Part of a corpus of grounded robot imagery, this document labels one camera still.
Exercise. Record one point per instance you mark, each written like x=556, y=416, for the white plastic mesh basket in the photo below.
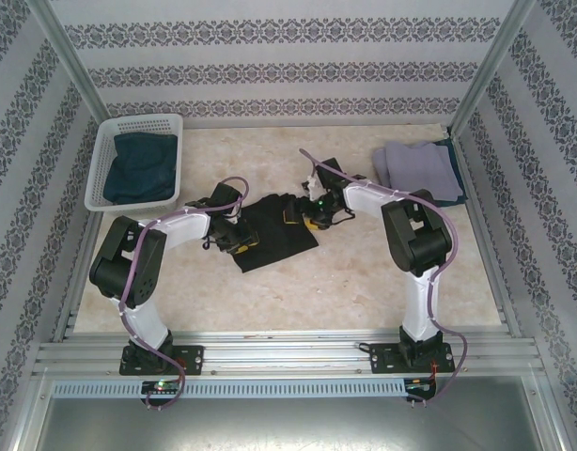
x=129, y=124

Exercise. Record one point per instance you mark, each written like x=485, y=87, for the black fabric skirt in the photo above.
x=269, y=244

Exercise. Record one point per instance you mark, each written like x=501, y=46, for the aluminium mounting rail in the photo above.
x=279, y=354

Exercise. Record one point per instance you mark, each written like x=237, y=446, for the small controller board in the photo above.
x=417, y=385

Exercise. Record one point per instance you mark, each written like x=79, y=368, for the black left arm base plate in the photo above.
x=192, y=359

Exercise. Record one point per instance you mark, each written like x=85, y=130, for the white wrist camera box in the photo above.
x=232, y=215
x=312, y=183

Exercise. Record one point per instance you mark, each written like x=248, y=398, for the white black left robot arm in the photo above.
x=185, y=232

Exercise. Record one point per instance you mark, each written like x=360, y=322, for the grey fabric skirt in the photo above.
x=415, y=169

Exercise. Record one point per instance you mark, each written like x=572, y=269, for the controller board with green light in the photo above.
x=159, y=386

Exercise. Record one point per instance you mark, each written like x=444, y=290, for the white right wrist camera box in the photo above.
x=312, y=183

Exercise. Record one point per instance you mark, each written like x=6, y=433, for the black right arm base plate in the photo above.
x=382, y=359

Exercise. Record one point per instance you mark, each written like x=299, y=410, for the aluminium frame post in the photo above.
x=496, y=51
x=67, y=51

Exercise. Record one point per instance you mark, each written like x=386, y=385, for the blue denim skirt with waistband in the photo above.
x=450, y=204

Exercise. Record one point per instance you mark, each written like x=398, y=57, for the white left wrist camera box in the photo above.
x=232, y=215

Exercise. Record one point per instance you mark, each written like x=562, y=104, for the dark blue denim skirt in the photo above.
x=138, y=169

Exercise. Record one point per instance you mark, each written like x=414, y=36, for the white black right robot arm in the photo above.
x=363, y=202

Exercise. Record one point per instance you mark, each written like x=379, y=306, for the grey metal sheet panel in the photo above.
x=288, y=427

